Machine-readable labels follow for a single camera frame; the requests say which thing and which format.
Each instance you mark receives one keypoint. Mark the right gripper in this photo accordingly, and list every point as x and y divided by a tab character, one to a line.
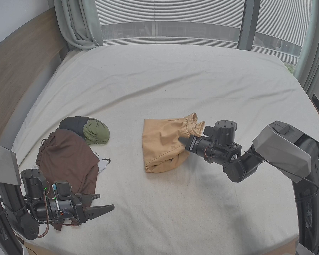
199	146

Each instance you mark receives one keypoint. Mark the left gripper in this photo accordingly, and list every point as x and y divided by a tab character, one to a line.
66	210

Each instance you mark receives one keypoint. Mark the tan shorts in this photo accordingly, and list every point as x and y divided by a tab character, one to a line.
162	142

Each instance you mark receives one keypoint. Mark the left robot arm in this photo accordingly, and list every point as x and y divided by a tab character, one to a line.
33	184

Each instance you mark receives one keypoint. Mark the bed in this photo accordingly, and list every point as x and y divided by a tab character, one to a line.
188	84

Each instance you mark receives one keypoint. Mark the white garment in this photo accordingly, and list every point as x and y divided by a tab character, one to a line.
103	166

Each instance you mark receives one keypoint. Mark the brown garment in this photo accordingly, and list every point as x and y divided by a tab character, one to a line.
69	163

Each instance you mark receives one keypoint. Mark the green garment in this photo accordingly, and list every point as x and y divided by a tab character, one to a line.
97	131

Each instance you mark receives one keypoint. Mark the black garment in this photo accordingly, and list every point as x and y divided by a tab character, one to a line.
71	123

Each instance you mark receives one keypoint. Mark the window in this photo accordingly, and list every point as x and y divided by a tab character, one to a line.
175	9

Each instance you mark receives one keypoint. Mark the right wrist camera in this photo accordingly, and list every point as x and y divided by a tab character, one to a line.
209	131

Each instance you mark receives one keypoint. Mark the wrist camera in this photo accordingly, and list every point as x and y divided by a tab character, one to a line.
209	131
62	190

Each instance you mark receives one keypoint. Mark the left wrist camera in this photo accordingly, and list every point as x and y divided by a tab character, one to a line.
62	190

